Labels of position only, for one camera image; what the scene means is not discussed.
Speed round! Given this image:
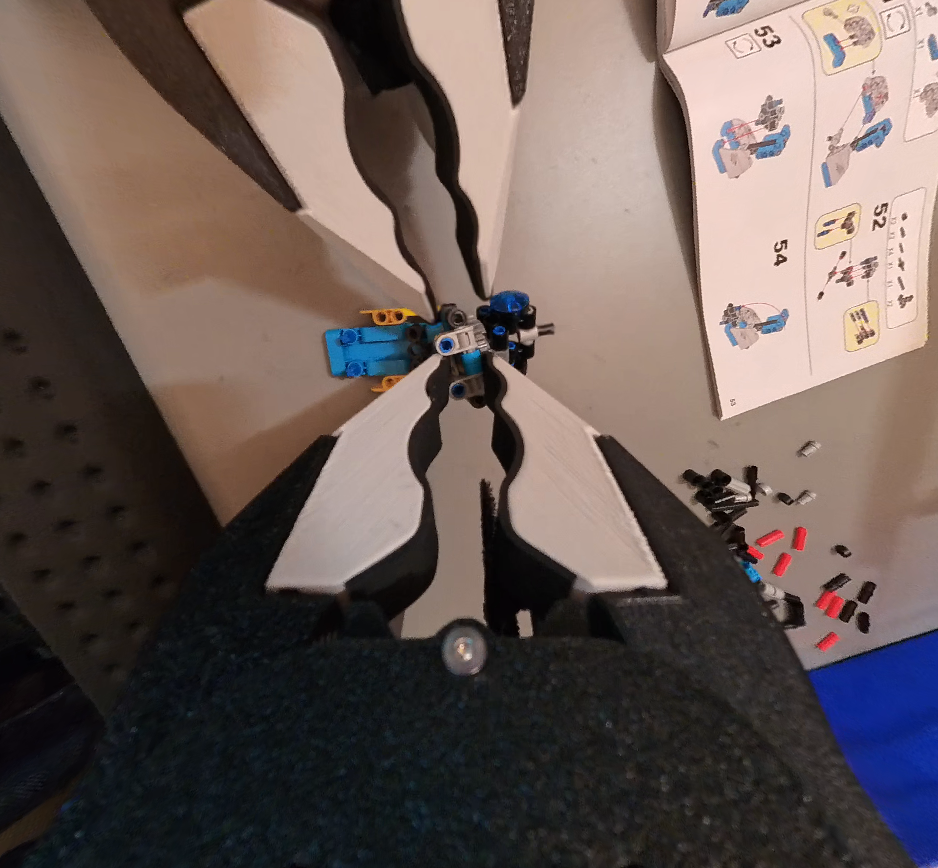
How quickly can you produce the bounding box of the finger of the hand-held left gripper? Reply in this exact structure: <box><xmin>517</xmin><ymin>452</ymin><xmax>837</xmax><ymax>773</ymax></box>
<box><xmin>182</xmin><ymin>0</ymin><xmax>441</xmax><ymax>304</ymax></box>
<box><xmin>394</xmin><ymin>0</ymin><xmax>523</xmax><ymax>299</ymax></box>

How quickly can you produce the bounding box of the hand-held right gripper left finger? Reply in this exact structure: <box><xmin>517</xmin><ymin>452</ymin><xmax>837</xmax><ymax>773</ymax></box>
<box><xmin>264</xmin><ymin>357</ymin><xmax>444</xmax><ymax>612</ymax></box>

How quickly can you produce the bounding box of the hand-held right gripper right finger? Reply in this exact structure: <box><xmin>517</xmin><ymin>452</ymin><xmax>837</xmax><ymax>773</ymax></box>
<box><xmin>484</xmin><ymin>353</ymin><xmax>670</xmax><ymax>612</ymax></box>

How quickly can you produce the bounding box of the blue yellow block assembly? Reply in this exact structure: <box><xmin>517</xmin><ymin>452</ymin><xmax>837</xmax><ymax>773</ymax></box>
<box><xmin>324</xmin><ymin>305</ymin><xmax>441</xmax><ymax>394</ymax></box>

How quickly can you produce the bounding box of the black blue block assembly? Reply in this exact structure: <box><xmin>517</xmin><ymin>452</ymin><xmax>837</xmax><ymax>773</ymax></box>
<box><xmin>432</xmin><ymin>289</ymin><xmax>555</xmax><ymax>411</ymax></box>

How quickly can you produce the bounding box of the pile of small connector pins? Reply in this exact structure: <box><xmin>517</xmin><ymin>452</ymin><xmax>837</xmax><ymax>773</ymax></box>
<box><xmin>682</xmin><ymin>439</ymin><xmax>880</xmax><ymax>655</ymax></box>

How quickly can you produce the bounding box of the black perforated panel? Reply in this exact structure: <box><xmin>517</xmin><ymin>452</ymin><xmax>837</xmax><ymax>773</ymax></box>
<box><xmin>0</xmin><ymin>116</ymin><xmax>224</xmax><ymax>722</ymax></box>

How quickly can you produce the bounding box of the open instruction booklet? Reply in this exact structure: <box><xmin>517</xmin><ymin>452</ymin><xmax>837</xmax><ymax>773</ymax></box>
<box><xmin>648</xmin><ymin>0</ymin><xmax>938</xmax><ymax>419</ymax></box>

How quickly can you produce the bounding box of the blue sheet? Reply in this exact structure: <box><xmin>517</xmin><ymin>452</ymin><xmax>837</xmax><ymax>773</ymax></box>
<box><xmin>806</xmin><ymin>626</ymin><xmax>938</xmax><ymax>868</ymax></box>

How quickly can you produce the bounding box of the person's dark clothing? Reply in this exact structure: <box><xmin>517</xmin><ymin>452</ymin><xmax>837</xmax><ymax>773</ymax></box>
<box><xmin>0</xmin><ymin>589</ymin><xmax>104</xmax><ymax>832</ymax></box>

